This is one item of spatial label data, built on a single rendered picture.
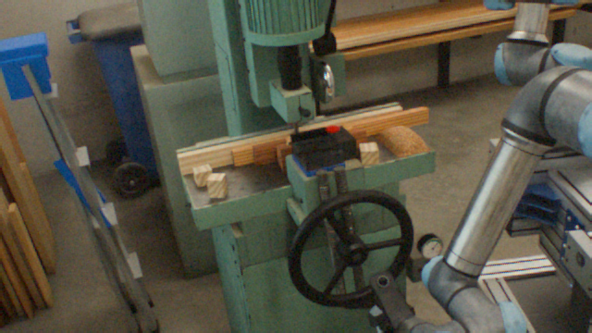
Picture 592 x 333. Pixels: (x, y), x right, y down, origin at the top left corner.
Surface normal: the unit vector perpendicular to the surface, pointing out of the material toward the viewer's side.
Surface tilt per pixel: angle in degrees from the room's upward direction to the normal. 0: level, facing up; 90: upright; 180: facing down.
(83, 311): 0
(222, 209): 90
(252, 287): 90
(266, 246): 90
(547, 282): 0
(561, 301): 0
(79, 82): 90
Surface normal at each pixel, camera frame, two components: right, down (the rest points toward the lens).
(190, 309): -0.09, -0.88
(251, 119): 0.31, 0.43
